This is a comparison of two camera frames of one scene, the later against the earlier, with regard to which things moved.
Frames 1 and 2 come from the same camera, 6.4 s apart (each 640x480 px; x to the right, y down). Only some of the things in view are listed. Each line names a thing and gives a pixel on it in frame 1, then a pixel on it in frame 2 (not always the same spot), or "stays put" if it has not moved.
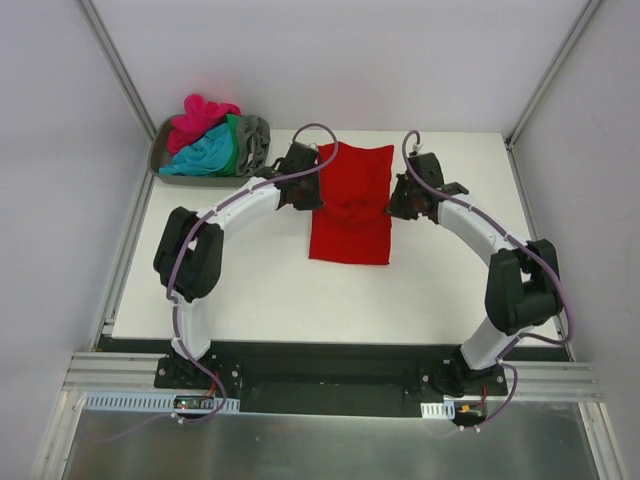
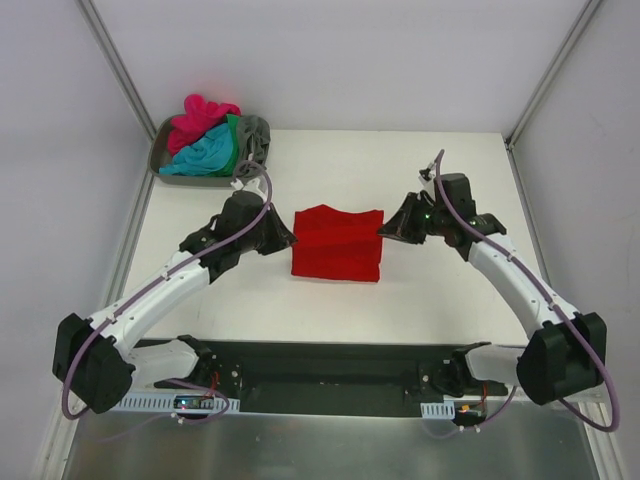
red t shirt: [354, 225] → [337, 244]
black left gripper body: [308, 189] → [267, 230]
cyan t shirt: [212, 152] stays put
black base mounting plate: [329, 379] stays put
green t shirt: [231, 170] stays put
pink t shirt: [198, 119] stays put
